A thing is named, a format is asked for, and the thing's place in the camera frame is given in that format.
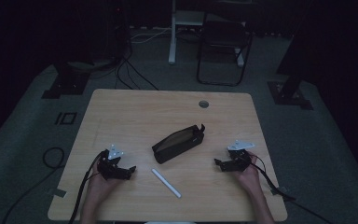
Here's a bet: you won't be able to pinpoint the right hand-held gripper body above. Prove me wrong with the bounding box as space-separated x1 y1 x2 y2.
227 139 256 173

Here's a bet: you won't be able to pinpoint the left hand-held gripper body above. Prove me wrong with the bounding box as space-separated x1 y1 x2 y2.
98 143 129 182

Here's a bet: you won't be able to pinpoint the white pen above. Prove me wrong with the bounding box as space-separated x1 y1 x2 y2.
150 168 183 200

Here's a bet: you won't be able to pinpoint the black pencil case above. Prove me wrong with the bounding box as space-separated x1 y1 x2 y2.
151 123 206 165

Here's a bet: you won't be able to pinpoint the person's left hand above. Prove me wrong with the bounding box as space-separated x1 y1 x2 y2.
88 161 119 198

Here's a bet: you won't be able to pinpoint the person's right hand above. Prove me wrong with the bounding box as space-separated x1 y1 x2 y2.
232 152 263 196

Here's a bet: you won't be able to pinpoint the grey tape piece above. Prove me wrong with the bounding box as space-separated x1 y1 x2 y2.
271 185 289 197
52 188 67 199

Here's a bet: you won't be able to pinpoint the black floor tape square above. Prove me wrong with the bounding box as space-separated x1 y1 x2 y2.
54 111 78 126

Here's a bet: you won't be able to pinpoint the black stand base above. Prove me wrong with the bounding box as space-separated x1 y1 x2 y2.
267 31 314 111
41 61 91 100

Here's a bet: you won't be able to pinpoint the black folding chair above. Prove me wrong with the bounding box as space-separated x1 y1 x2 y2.
196 12 254 88

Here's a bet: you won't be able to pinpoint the white metal stand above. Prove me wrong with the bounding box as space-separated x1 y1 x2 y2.
168 0 207 65

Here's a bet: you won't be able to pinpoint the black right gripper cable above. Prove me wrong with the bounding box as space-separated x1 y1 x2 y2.
250 154 335 224

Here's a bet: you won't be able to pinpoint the black looped floor cable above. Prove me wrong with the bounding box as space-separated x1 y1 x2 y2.
1 147 66 224

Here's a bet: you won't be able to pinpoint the black floor cables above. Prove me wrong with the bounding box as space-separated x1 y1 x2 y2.
114 43 160 91

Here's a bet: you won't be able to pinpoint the white floor cable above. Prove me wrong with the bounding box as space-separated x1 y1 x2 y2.
130 27 172 45

